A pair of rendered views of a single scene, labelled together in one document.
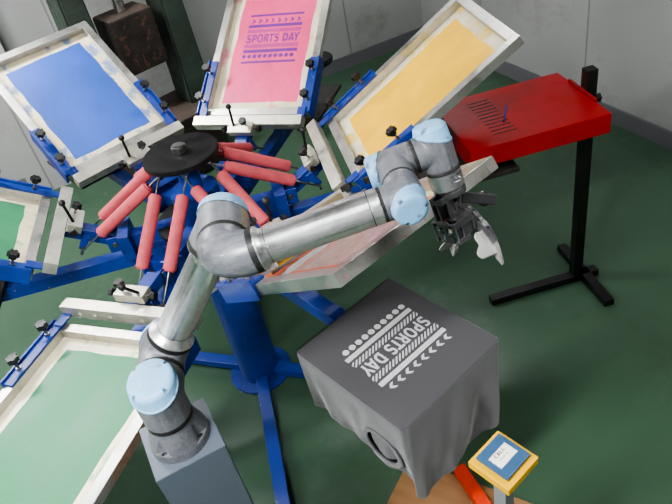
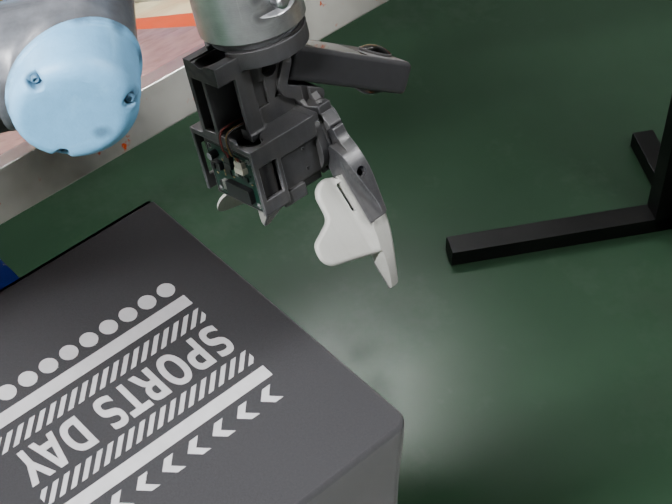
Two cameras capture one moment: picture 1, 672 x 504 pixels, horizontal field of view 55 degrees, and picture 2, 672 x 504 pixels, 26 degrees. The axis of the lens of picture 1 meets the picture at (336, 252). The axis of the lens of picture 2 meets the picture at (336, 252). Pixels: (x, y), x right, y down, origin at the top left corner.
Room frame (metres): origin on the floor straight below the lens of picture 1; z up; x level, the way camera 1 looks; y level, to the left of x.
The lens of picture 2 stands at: (0.39, -0.22, 2.30)
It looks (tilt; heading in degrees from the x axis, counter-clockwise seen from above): 47 degrees down; 352
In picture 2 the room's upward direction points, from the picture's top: straight up
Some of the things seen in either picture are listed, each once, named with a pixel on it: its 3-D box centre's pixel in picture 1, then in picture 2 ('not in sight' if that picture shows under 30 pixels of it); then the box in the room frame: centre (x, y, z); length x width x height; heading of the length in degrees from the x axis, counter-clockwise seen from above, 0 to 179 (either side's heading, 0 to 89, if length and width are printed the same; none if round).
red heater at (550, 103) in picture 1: (517, 118); not in sight; (2.47, -0.90, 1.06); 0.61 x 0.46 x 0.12; 95
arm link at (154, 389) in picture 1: (158, 393); not in sight; (1.07, 0.48, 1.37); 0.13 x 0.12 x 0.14; 1
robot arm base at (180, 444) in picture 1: (174, 425); not in sight; (1.06, 0.48, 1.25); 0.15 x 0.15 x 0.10
